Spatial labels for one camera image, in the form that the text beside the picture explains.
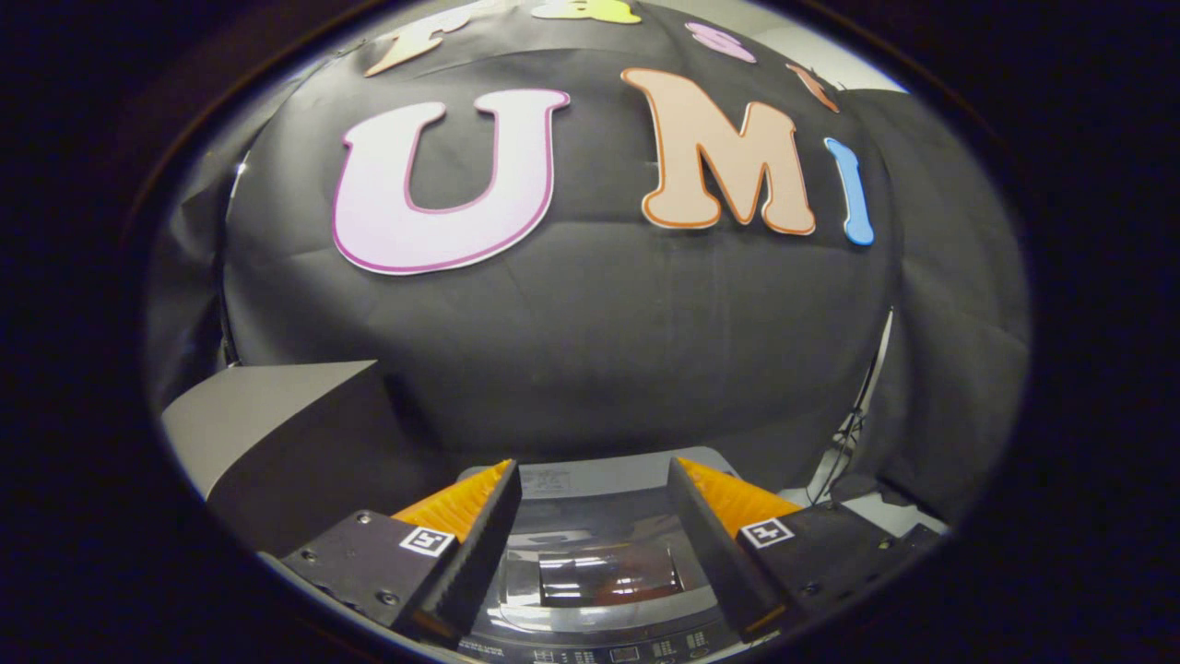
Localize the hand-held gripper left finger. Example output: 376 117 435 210
277 459 523 646

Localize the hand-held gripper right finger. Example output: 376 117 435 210
668 456 923 639

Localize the grey washing machine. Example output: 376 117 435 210
456 447 785 664

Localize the black light stand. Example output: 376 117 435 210
807 309 895 506

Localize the black backdrop cloth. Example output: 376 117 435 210
143 0 1032 527

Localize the beige and dark cabinet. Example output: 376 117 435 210
161 360 462 559

